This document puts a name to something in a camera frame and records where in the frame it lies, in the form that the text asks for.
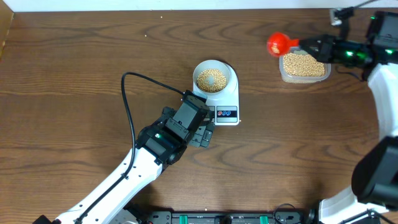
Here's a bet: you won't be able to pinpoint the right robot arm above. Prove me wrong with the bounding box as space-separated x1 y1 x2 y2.
298 7 397 223

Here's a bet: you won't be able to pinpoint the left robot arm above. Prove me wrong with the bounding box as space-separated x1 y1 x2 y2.
34 103 215 224

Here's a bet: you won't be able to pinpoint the clear plastic soybean container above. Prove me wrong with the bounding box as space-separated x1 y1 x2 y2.
279 47 331 84

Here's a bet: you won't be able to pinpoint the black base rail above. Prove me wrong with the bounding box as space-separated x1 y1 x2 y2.
127 208 313 224

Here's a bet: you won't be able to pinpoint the red plastic measuring scoop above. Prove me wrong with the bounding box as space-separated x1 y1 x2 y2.
267 32 299 57

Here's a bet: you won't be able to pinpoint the soybeans in bowl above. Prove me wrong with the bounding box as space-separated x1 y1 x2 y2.
197 68 227 93

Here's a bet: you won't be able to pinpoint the grey round bowl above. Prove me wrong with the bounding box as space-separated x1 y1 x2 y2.
193 60 232 95

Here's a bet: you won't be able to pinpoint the soybeans in container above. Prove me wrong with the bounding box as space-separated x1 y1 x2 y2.
282 53 325 77

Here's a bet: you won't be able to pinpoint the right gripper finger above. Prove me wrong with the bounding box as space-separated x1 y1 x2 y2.
300 45 325 62
299 34 325 47

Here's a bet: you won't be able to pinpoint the white digital kitchen scale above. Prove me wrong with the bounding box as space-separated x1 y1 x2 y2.
193 60 240 126

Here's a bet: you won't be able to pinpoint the left black cable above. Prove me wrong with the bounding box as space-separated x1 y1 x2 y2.
74 72 187 224

